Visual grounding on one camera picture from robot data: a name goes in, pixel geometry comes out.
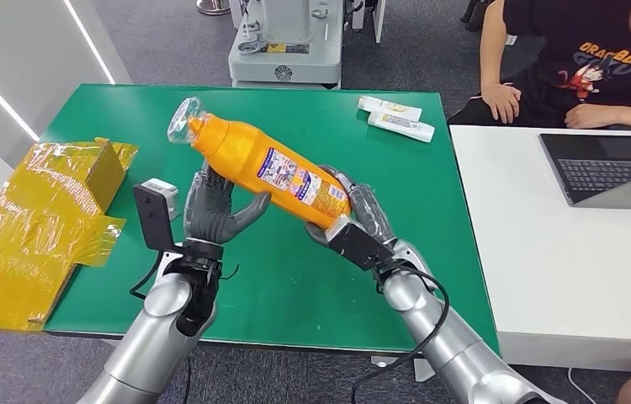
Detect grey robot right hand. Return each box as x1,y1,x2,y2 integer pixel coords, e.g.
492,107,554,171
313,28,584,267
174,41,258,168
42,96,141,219
304,164,398,247

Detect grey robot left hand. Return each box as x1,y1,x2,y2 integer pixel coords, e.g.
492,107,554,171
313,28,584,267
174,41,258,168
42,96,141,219
183,162,272,247

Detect orange detergent bottle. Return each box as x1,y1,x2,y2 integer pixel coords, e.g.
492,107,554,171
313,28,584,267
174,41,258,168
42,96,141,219
167,97,353,231

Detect white tube grey label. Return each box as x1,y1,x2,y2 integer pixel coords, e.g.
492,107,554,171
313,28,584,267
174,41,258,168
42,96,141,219
367,111,437,144

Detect white tube yellow print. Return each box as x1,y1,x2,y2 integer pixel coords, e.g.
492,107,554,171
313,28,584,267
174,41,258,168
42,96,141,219
357,95,423,123

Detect white table leg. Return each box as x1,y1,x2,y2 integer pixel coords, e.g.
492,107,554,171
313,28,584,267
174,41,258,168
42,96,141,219
412,358,435,384

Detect person's right hand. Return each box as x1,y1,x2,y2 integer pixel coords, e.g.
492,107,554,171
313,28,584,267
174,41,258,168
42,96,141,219
481,82,522,125

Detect grey machine base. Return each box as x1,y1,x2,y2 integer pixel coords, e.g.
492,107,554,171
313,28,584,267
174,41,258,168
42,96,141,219
228,0,344,90

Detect yellow taped cardboard box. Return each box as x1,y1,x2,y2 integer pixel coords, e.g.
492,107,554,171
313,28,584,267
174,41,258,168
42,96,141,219
0,137,140,332

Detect chrome stand base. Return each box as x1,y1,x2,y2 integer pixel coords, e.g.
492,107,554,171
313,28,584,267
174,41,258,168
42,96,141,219
196,0,231,17

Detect black chair legs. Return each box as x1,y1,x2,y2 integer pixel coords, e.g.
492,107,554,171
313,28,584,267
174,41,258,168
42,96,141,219
459,0,486,34

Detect grey laptop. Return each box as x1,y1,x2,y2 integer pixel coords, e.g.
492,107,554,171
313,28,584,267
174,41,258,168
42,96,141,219
538,133,631,211

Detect person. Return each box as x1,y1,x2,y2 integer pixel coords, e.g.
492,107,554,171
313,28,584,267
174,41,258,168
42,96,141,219
448,0,631,136

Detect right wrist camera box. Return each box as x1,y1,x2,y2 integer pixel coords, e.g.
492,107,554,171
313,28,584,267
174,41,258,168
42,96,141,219
325,215,396,273

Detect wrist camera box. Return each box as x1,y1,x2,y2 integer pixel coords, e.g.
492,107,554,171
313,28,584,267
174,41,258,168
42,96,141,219
325,215,396,273
133,178,180,253

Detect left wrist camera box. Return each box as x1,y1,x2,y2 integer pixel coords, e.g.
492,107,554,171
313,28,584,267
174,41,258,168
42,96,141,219
133,178,180,253

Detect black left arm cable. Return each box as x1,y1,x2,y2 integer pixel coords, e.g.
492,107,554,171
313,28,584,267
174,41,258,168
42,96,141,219
128,249,167,302

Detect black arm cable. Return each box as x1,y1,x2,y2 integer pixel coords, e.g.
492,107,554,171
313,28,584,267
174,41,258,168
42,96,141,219
348,262,452,404
128,249,167,302

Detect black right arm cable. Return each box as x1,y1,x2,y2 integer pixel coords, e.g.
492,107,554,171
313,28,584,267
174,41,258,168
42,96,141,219
348,262,452,404

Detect white floor cable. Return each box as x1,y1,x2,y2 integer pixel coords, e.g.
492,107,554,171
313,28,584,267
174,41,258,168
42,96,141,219
565,366,598,404

